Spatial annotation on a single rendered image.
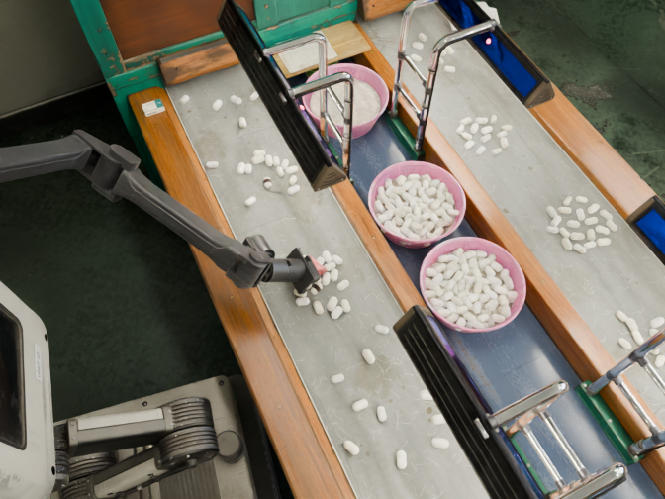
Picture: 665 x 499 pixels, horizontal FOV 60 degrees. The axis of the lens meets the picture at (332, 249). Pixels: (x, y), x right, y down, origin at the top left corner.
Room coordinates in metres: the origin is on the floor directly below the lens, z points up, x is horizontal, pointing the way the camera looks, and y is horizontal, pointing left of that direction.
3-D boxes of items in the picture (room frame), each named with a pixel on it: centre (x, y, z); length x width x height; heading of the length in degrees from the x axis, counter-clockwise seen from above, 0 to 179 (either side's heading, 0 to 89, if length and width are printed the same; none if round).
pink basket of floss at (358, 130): (1.32, -0.04, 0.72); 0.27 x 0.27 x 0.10
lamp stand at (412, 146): (1.24, -0.30, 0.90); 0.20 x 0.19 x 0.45; 26
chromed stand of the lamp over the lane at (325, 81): (1.07, 0.06, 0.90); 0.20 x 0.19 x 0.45; 26
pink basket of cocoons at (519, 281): (0.67, -0.35, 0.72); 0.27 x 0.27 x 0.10
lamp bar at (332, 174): (1.04, 0.14, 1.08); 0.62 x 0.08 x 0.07; 26
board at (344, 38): (1.51, 0.05, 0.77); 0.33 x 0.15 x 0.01; 116
